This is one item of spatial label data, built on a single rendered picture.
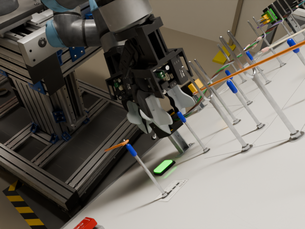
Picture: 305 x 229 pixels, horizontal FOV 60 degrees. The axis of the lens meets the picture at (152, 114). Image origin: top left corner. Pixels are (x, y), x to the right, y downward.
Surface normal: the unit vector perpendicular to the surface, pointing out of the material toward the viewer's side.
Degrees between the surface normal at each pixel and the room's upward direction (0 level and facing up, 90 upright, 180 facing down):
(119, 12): 76
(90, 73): 0
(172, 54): 62
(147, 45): 98
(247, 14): 90
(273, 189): 53
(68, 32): 58
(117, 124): 0
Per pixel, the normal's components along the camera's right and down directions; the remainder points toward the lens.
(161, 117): -0.76, 0.50
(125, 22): -0.11, 0.51
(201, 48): 0.00, -0.70
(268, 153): -0.60, -0.80
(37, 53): 0.86, 0.36
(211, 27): -0.51, 0.61
